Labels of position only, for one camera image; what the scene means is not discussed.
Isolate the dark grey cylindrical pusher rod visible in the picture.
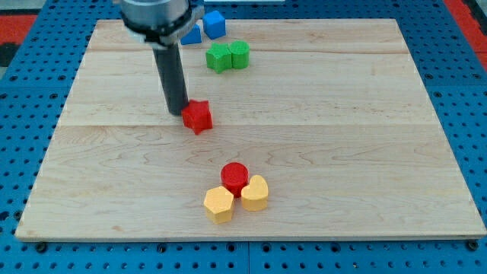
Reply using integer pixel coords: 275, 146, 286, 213
153, 43, 189, 116

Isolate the green star block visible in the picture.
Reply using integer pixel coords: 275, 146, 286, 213
205, 43, 232, 73

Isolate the blue cube block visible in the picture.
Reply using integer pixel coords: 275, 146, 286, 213
202, 11, 226, 40

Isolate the red star block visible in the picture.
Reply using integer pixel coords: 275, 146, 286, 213
181, 99, 213, 135

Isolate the blue wedge block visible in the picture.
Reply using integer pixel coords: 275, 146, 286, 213
180, 24, 202, 45

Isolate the green cylinder block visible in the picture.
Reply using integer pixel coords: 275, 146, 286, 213
228, 40, 250, 69

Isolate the red cylinder block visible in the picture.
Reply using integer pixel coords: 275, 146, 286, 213
220, 162, 249, 198

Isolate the yellow hexagon block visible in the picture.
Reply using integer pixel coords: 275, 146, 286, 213
203, 186, 234, 225

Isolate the yellow heart block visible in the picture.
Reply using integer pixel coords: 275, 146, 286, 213
240, 175, 269, 212

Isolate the light wooden board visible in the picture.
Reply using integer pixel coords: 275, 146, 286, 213
15, 19, 486, 242

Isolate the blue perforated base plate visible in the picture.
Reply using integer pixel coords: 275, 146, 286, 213
1, 0, 486, 273

